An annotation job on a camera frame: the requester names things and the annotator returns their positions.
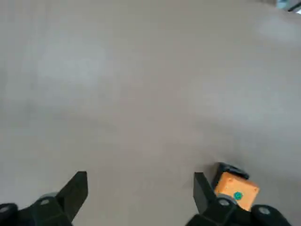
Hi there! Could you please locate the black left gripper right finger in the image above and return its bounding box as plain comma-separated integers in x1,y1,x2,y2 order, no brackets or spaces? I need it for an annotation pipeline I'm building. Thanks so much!
187,172,292,226

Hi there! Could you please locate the orange button box lid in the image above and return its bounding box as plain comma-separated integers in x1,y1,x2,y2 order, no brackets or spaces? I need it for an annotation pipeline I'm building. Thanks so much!
214,171,260,212

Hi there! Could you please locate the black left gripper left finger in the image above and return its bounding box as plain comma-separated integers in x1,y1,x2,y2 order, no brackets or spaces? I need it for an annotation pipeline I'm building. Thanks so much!
0,170,88,226

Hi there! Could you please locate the black button box base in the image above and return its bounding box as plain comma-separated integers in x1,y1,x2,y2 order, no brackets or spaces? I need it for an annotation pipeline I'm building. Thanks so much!
213,162,250,189

